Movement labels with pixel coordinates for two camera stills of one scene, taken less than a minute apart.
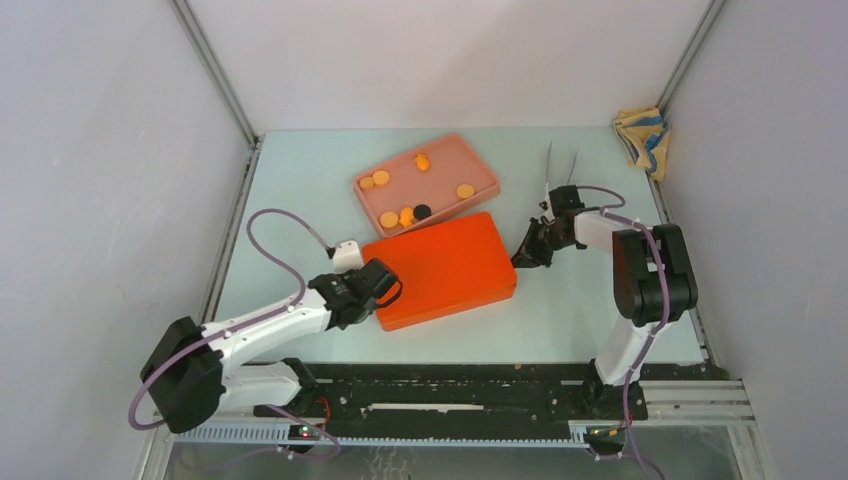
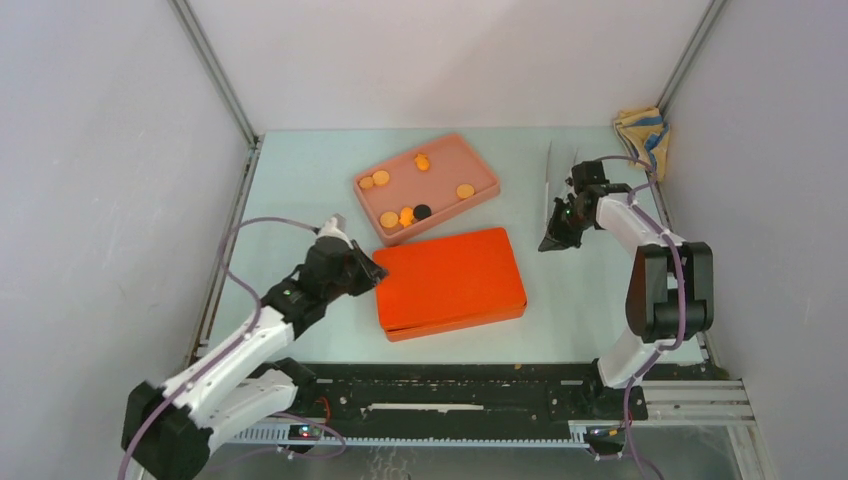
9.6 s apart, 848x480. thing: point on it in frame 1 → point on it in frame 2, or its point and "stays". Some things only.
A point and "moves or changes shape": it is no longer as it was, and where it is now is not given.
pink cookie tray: (426, 184) stays
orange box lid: (444, 269) moves or changes shape
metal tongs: (572, 167) stays
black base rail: (454, 395) stays
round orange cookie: (381, 177) stays
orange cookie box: (435, 292) moves or changes shape
